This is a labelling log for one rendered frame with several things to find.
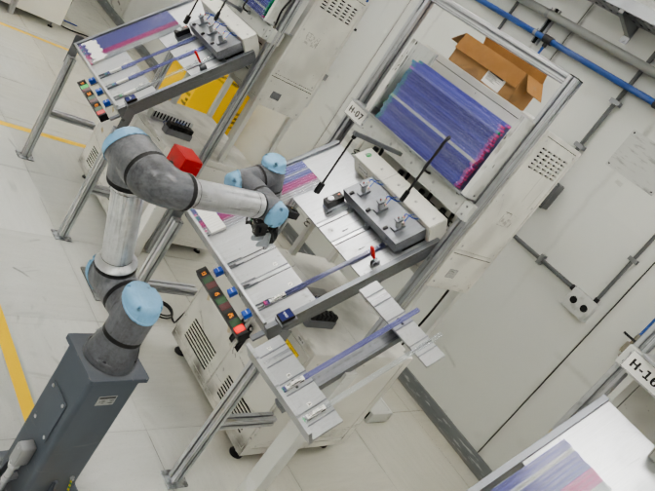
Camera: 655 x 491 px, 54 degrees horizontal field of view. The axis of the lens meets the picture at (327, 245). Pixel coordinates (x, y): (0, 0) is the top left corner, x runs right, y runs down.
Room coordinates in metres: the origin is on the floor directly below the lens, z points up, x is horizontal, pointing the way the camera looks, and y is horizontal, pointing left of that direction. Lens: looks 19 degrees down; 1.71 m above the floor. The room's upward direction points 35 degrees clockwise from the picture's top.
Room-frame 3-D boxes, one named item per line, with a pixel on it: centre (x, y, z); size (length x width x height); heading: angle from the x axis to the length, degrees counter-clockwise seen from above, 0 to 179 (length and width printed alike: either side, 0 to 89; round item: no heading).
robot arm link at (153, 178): (1.56, 0.30, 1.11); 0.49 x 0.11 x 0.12; 149
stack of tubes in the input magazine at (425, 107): (2.45, -0.09, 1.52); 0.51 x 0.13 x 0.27; 52
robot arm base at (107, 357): (1.52, 0.32, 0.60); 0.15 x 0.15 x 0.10
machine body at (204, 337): (2.58, -0.12, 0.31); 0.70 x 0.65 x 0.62; 52
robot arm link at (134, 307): (1.52, 0.33, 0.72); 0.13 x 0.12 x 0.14; 59
